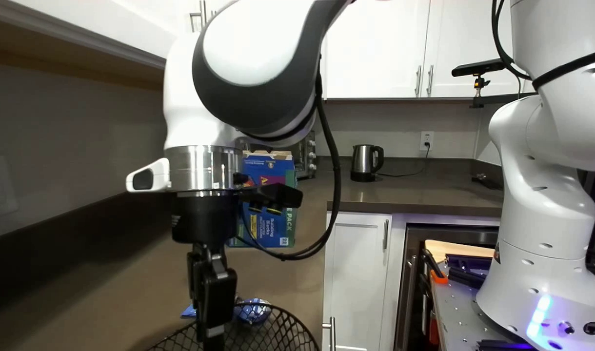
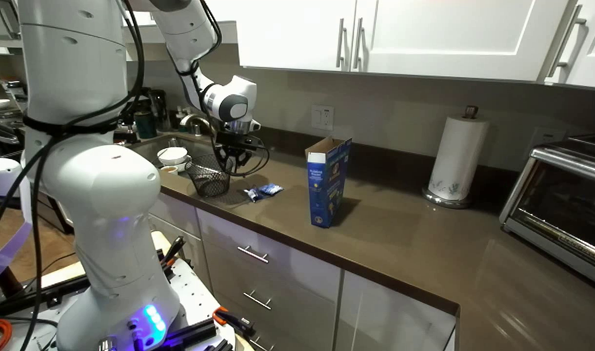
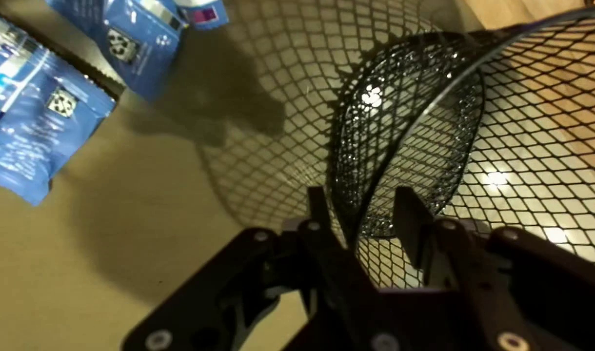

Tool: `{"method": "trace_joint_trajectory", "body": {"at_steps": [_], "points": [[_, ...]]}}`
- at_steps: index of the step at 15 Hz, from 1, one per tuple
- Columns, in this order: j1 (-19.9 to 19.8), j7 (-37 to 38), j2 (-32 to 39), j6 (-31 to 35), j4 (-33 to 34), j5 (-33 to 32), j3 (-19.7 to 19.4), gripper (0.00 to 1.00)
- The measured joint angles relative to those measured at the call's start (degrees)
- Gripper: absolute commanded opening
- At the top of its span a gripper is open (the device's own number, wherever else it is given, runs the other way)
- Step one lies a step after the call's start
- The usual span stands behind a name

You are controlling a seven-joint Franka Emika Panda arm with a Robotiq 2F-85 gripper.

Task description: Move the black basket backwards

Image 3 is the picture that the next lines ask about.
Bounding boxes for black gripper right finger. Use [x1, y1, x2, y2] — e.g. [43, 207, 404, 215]
[392, 186, 595, 351]

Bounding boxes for blue snack packet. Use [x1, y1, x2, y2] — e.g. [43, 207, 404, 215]
[47, 0, 232, 104]
[0, 6, 117, 209]

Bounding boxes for black wire mesh basket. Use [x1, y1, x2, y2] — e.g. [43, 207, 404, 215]
[195, 0, 595, 295]

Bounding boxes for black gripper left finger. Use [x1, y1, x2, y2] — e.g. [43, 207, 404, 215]
[119, 186, 402, 351]

